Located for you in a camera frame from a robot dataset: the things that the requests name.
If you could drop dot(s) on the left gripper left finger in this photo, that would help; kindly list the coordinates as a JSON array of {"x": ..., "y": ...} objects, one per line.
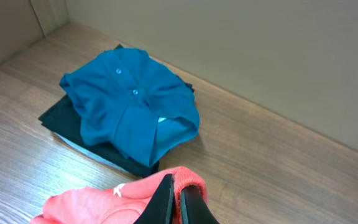
[{"x": 160, "y": 208}]

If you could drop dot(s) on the blue polo shirt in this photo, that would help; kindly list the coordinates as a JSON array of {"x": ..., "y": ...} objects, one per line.
[{"x": 129, "y": 105}]

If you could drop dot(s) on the red printed t-shirt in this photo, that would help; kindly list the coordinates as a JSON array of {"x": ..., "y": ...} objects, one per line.
[{"x": 122, "y": 204}]

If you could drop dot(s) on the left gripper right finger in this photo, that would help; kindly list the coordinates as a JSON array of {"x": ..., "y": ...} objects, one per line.
[{"x": 194, "y": 209}]

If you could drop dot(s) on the black folded garment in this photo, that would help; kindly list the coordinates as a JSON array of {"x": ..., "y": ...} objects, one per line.
[{"x": 64, "y": 119}]

